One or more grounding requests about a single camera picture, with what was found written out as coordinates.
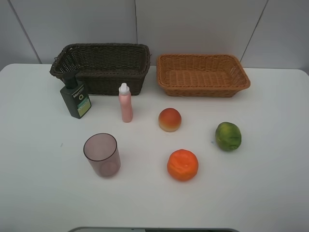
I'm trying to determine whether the red yellow peach toy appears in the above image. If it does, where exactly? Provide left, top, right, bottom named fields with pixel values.
left=158, top=108, right=182, bottom=132

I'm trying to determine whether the pink bottle white cap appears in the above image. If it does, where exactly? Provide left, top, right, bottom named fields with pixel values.
left=119, top=83, right=133, bottom=123

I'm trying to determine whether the orange tangerine toy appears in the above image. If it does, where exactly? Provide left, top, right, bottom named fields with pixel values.
left=167, top=149, right=199, bottom=181

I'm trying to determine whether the green lime toy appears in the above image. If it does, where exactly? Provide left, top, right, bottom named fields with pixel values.
left=215, top=122, right=242, bottom=152

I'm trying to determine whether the light orange wicker basket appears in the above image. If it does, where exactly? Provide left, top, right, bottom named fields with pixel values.
left=156, top=54, right=251, bottom=98

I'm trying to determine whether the translucent purple plastic cup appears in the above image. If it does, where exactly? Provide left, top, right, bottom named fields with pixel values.
left=83, top=133, right=121, bottom=178

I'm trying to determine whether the dark brown wicker basket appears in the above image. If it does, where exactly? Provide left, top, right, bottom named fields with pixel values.
left=50, top=43, right=151, bottom=96

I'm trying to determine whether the dark green pump bottle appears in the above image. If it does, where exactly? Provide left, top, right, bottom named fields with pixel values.
left=60, top=71, right=92, bottom=119

